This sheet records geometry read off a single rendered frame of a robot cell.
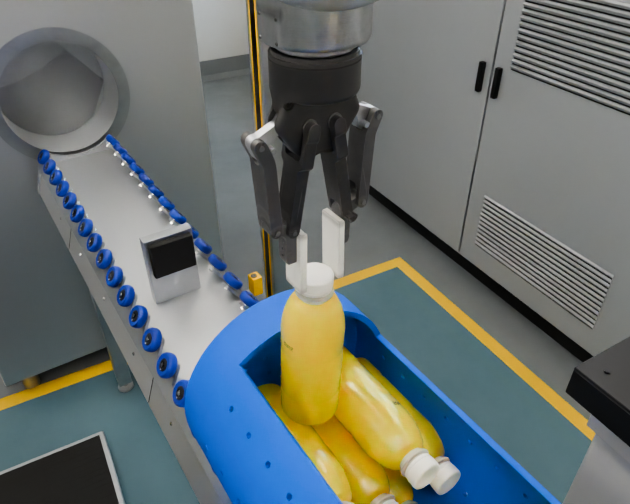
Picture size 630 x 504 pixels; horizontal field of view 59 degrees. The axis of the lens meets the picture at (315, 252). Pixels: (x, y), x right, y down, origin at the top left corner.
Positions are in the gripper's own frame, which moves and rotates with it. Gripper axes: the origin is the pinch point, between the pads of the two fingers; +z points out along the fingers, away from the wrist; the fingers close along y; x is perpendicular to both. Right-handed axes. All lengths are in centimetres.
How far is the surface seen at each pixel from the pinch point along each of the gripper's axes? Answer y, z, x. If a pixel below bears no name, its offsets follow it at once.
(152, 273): 3, 36, -54
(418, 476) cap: -4.3, 23.9, 14.3
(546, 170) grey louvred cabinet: -152, 66, -72
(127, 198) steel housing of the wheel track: -5, 44, -100
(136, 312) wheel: 9, 40, -48
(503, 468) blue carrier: -14.0, 25.6, 18.3
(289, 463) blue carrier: 8.9, 17.5, 8.7
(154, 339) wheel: 9, 39, -39
